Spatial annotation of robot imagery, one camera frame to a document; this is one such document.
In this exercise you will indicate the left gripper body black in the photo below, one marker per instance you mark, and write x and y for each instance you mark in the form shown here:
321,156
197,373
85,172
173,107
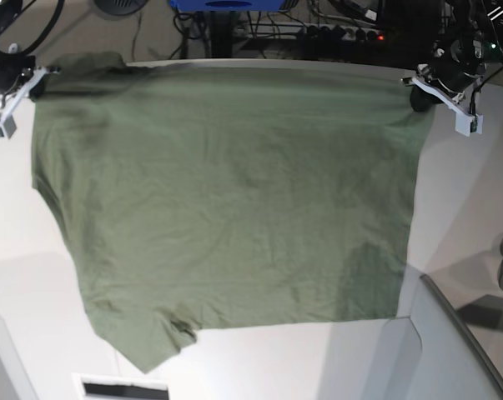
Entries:
451,76

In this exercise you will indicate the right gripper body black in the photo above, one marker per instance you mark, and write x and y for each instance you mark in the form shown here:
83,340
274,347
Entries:
15,71

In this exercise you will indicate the green t-shirt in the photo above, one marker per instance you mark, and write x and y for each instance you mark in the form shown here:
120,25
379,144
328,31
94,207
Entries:
226,197

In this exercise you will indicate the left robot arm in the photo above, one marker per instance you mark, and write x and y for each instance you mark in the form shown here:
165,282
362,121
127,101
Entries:
470,41

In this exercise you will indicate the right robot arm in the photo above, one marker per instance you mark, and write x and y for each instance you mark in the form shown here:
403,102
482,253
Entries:
11,11

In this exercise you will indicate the black round fan base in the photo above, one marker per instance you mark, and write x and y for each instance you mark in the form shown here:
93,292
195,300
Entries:
120,8

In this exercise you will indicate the power strip with red light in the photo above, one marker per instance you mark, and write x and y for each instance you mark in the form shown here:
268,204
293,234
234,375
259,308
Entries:
345,34

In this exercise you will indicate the blue plastic bin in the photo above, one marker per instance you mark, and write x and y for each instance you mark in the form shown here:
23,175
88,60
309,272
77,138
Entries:
190,6

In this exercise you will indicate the black table leg post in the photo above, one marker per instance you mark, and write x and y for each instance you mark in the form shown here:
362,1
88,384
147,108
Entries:
221,33

